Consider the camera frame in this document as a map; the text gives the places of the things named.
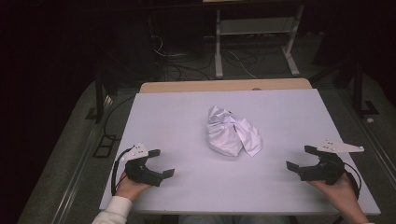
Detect black metal stand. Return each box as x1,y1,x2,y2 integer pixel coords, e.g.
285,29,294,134
85,69,120,123
311,55,380,119

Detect white metal stand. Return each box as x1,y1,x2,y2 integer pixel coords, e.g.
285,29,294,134
214,4,305,79

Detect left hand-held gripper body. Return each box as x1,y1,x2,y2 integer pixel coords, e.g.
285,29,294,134
115,143,164,188

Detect white board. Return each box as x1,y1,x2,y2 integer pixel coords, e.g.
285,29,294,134
98,88,382,217

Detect person's right hand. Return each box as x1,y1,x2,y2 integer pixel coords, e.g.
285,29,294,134
306,172,360,217

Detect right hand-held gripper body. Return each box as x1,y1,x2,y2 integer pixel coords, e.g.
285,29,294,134
297,138,365,187

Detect person's left hand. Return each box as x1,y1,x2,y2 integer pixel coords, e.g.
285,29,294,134
114,172,152,203

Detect black floor cable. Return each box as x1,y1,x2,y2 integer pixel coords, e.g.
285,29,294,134
103,94,136,142

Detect metal floor rail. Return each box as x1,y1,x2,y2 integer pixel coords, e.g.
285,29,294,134
354,116,396,189
49,95,114,224

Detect tangle of floor cables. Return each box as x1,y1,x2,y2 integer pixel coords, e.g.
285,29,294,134
150,33,260,82

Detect black floor frame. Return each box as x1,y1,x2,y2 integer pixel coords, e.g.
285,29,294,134
92,133,119,159

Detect white shorts with black waistband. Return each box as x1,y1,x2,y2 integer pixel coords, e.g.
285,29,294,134
205,105,263,159

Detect wooden table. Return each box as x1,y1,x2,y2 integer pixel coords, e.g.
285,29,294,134
138,77,314,94

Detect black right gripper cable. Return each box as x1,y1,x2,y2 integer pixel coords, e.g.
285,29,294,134
341,161,363,201

